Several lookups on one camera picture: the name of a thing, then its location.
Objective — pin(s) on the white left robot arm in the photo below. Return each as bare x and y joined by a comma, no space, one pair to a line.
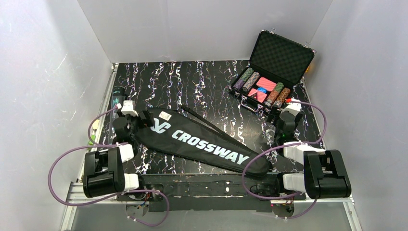
103,169

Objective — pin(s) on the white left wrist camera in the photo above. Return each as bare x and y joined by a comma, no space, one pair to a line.
127,108

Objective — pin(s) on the pink card deck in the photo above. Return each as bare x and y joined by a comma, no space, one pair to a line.
259,96

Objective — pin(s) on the poker chip row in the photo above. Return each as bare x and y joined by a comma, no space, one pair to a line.
274,94
281,98
243,78
251,80

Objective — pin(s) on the black poker chip case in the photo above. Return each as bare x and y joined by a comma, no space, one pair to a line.
278,59

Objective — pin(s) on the green clip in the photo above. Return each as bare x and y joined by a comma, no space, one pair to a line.
90,143

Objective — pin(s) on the black racket cover bag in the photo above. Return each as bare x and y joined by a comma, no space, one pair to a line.
175,134

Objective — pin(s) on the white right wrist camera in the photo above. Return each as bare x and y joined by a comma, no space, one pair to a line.
293,107

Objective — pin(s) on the blue dealer chip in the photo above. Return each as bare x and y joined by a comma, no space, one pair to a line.
261,89

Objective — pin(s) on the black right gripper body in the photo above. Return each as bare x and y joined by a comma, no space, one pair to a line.
277,115

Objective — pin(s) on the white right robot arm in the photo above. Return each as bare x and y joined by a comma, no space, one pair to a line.
324,174

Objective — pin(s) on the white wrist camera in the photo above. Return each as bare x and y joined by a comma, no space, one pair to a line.
127,108
293,107

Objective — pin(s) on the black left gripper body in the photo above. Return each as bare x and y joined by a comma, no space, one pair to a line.
145,119

